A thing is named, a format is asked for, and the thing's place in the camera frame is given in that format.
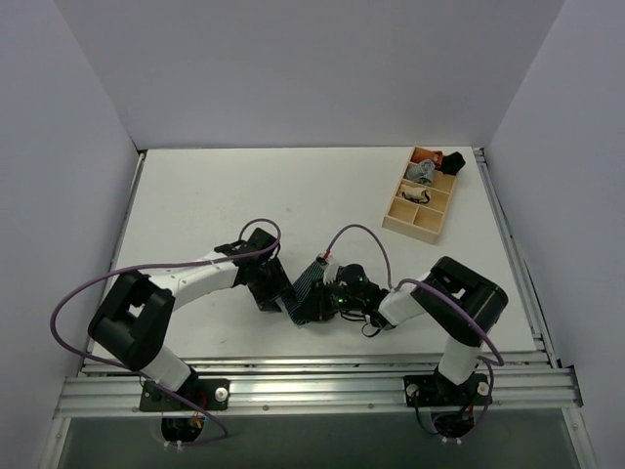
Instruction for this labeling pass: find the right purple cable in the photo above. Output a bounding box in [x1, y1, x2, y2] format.
[319, 224, 505, 436]

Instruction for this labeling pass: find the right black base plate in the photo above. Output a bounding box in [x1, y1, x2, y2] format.
[402, 373, 492, 407]

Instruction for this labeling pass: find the wooden compartment tray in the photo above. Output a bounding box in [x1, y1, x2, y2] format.
[382, 147, 466, 244]

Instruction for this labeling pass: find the orange rolled garment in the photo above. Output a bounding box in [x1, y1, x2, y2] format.
[431, 150, 444, 169]

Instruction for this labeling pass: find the beige rolled garment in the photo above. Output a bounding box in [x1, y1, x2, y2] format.
[398, 185, 431, 204]

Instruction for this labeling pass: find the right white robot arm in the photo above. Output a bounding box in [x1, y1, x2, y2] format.
[297, 256, 509, 404]

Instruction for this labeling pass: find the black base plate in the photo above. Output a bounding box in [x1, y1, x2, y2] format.
[139, 378, 229, 412]
[402, 373, 492, 407]

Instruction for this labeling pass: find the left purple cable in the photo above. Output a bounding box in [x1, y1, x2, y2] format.
[49, 218, 283, 445]

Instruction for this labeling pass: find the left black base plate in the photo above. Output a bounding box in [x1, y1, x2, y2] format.
[139, 378, 229, 412]

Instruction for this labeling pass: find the purple cable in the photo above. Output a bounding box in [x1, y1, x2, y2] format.
[319, 224, 505, 436]
[49, 218, 283, 445]

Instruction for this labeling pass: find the aluminium rail frame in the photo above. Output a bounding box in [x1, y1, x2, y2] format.
[38, 352, 602, 469]

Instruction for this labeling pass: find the black rolled garment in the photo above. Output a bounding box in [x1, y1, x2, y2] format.
[438, 151, 466, 176]

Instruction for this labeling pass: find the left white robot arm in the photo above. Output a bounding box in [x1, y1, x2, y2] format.
[88, 228, 291, 409]

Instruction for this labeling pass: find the navy striped underwear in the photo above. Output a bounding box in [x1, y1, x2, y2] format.
[281, 258, 327, 325]

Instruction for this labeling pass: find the grey rolled garment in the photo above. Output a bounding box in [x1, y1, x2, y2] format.
[405, 159, 436, 185]

